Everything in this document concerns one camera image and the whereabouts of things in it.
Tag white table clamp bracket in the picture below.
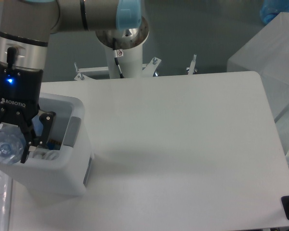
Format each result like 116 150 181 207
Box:
74 54 197 81

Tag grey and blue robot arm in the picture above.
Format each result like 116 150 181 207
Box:
0 0 142 165

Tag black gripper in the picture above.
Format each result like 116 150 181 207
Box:
0 62 56 164

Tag white tissue wrapper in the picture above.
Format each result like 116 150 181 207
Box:
32 149 59 160

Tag clear plastic water bottle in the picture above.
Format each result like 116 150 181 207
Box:
0 126 26 165

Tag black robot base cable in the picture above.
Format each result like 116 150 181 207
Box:
112 38 125 79

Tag white open trash can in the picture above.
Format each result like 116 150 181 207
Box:
0 93 94 196

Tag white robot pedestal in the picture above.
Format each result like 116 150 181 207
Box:
95 17 149 79

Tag blue snack packet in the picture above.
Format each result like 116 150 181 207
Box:
32 115 61 150

